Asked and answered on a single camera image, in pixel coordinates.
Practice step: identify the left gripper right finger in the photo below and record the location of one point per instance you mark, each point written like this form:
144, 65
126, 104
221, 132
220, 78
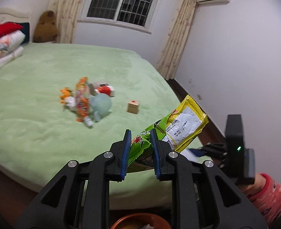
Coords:
202, 195

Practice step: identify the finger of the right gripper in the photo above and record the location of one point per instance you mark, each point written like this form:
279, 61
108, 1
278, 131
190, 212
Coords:
197, 152

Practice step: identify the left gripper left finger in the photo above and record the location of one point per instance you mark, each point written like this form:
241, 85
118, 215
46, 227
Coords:
78, 195

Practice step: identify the green yellow snack bag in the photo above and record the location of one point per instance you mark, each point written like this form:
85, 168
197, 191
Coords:
178, 129

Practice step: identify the orange plastic trash bin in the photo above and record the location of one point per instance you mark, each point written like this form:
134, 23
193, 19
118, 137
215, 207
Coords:
141, 220

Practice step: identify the pink fuzzy sleeve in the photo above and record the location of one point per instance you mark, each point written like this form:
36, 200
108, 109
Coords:
265, 195

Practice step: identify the small white bottle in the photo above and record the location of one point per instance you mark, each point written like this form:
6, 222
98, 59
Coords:
88, 121

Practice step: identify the small wooden cube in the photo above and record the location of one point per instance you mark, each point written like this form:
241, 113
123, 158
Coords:
133, 106

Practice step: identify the floral curtain right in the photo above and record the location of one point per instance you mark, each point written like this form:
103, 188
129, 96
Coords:
176, 39

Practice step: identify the floral curtain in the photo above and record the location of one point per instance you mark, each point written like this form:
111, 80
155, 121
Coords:
176, 39
66, 13

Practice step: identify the light blue plastic toy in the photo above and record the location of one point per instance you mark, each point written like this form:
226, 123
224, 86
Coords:
100, 105

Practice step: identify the green bed blanket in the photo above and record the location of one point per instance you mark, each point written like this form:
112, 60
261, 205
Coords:
38, 136

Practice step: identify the yellow dinosaur toy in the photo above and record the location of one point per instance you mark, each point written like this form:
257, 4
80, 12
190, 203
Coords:
66, 97

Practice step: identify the orange white snack bag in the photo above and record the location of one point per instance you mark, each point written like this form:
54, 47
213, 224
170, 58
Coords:
82, 95

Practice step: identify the red white carton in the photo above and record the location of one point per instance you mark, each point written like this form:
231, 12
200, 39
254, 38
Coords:
101, 88

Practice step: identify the barred window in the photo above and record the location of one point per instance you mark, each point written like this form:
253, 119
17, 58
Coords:
136, 15

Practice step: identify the brown plush toy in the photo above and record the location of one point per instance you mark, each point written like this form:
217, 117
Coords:
46, 28

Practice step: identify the red pillow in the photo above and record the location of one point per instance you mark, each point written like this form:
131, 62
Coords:
9, 27

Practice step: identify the white blue headboard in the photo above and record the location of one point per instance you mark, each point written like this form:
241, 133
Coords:
20, 17

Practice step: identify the floral curtain left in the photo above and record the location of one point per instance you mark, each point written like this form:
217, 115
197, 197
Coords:
66, 13

